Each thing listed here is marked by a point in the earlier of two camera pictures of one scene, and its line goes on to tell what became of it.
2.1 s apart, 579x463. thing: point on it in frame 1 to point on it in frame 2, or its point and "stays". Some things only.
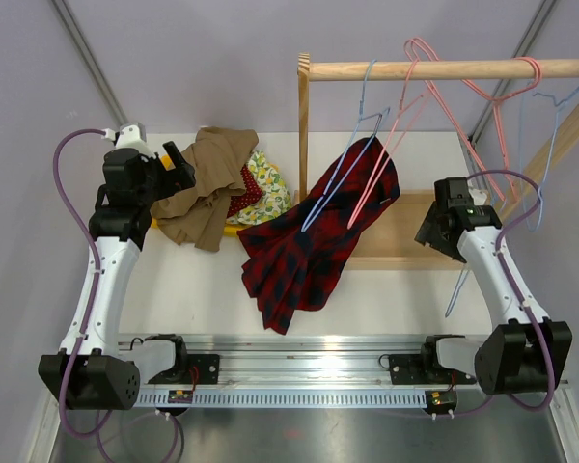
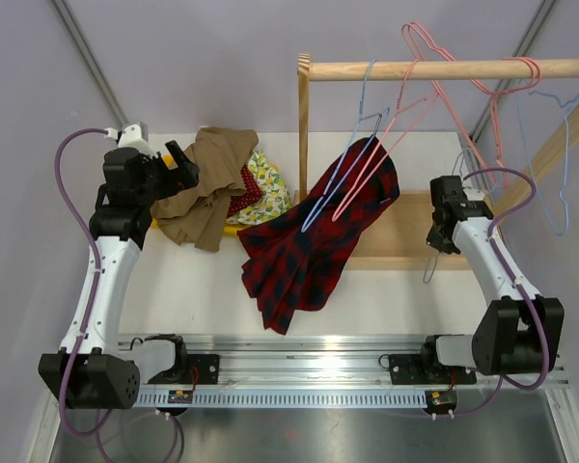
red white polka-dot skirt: (253, 193) stays
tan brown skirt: (199, 212) stays
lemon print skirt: (276, 198) stays
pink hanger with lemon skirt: (406, 52) to (421, 100)
